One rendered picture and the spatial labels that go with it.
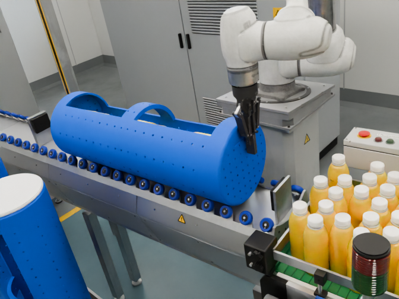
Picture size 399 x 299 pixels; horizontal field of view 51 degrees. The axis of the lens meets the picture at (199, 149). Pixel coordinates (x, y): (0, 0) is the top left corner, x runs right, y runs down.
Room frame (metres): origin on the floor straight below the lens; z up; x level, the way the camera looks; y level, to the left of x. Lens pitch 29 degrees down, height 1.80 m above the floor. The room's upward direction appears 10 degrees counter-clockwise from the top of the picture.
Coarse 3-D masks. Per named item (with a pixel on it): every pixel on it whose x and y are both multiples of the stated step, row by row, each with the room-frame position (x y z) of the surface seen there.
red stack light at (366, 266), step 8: (352, 248) 0.55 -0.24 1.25; (352, 256) 0.54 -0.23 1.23; (360, 256) 0.52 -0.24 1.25; (352, 264) 0.54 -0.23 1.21; (360, 264) 0.52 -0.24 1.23; (368, 264) 0.51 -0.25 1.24; (376, 264) 0.51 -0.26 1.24; (384, 264) 0.51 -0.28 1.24; (360, 272) 0.52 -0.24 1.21; (368, 272) 0.51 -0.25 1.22; (376, 272) 0.51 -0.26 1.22; (384, 272) 0.51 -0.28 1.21
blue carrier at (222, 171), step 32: (96, 96) 1.76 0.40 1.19; (64, 128) 1.57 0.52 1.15; (96, 128) 1.45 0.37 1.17; (128, 128) 1.35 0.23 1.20; (160, 128) 1.27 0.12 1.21; (192, 128) 1.46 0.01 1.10; (224, 128) 1.14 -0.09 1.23; (256, 128) 1.21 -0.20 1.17; (96, 160) 1.47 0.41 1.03; (128, 160) 1.31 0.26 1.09; (160, 160) 1.20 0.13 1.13; (192, 160) 1.12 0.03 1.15; (224, 160) 1.07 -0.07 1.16; (256, 160) 1.20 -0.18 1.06; (192, 192) 1.15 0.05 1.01; (224, 192) 1.05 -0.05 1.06
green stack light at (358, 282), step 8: (352, 272) 0.54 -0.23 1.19; (352, 280) 0.54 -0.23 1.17; (360, 280) 0.52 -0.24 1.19; (368, 280) 0.51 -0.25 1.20; (376, 280) 0.51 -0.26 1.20; (384, 280) 0.51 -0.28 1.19; (360, 288) 0.52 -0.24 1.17; (368, 288) 0.51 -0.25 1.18; (376, 288) 0.51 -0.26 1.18; (384, 288) 0.51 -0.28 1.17; (376, 296) 0.51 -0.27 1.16
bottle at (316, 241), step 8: (304, 232) 0.84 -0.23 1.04; (312, 232) 0.82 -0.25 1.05; (320, 232) 0.82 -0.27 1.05; (304, 240) 0.83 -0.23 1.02; (312, 240) 0.81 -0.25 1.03; (320, 240) 0.81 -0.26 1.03; (328, 240) 0.82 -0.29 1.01; (304, 248) 0.84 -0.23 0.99; (312, 248) 0.81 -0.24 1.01; (320, 248) 0.80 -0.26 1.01; (328, 248) 0.82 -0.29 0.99; (304, 256) 0.84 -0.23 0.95; (312, 256) 0.81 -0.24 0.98; (320, 256) 0.80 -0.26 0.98; (328, 256) 0.82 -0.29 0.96; (320, 264) 0.80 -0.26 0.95; (328, 264) 0.82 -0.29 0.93
